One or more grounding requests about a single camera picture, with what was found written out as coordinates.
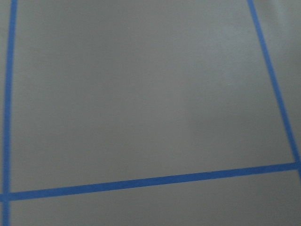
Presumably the brown paper table cover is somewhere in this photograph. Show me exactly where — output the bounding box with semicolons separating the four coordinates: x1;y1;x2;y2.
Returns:
0;0;301;226

